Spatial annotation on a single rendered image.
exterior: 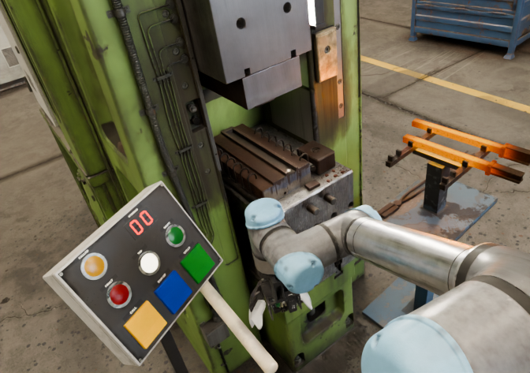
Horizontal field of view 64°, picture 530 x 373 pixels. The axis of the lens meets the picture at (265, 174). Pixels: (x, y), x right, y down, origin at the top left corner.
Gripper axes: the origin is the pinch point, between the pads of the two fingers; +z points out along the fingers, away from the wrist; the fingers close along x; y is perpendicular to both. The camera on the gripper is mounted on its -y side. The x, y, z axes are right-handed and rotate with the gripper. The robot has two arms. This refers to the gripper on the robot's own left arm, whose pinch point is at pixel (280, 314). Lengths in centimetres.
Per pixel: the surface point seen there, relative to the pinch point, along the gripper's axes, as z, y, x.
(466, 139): 0, -43, 87
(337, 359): 93, -36, 29
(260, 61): -46, -45, 16
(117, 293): -16.0, -8.1, -33.6
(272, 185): -4.5, -44.0, 13.9
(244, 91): -39, -43, 10
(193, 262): -8.6, -17.4, -16.4
